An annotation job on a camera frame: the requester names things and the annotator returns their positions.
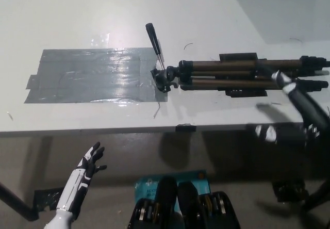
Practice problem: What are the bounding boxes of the robot right hand white black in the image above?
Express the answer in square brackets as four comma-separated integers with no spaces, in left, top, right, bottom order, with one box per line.
[254,70,330,145]

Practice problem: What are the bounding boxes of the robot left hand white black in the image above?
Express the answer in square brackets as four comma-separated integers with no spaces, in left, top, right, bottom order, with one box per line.
[56,141,108,218]

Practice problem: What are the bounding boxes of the bronze and black camera tripod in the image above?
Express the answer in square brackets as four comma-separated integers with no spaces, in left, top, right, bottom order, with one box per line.
[145,22,330,93]

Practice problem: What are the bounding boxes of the black floor tape patch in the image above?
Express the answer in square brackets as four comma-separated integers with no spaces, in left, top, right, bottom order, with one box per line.
[33,187,65,211]
[272,179,309,203]

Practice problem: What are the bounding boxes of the teal printed cardboard box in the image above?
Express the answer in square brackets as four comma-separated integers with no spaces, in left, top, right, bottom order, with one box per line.
[134,170,209,214]

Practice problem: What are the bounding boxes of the black table leg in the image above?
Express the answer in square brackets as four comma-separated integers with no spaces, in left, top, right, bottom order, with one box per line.
[0,181,40,221]
[301,177,330,211]

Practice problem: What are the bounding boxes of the small black edge tape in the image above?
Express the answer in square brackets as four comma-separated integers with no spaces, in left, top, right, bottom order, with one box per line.
[175,123,197,133]

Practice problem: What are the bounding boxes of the clear tape patch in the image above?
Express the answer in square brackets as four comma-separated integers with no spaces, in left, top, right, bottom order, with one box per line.
[90,32,111,47]

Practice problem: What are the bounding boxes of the grey duct tape patch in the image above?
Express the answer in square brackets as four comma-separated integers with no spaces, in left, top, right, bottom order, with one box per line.
[24,47,169,104]

